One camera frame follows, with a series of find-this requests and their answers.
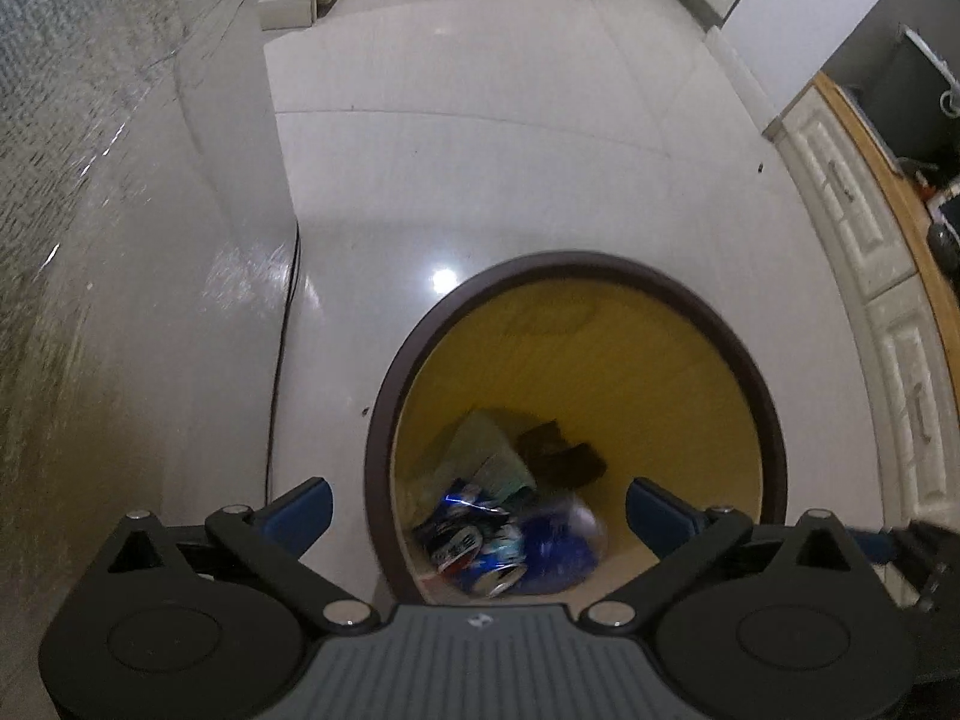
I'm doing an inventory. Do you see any teal clear plastic bag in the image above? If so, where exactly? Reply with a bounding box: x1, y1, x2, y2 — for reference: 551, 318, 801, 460
436, 411, 535, 502

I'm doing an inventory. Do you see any brown round trash bin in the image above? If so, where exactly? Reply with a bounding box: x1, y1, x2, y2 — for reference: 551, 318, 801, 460
364, 252, 788, 611

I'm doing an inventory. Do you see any blue purple snack bag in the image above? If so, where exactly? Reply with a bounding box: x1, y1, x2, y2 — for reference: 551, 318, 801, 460
514, 496, 607, 596

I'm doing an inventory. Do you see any crushed blue soda can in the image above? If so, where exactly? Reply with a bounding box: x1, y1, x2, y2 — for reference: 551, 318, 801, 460
412, 478, 527, 598

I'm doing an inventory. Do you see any wooden low cabinet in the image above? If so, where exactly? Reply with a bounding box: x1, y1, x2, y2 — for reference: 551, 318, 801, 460
773, 73, 958, 527

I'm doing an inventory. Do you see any dark waste bin white liner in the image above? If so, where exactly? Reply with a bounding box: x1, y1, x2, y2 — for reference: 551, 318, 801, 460
861, 26, 958, 179

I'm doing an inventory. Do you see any black floor cable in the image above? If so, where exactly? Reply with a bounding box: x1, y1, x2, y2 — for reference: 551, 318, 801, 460
262, 219, 303, 511

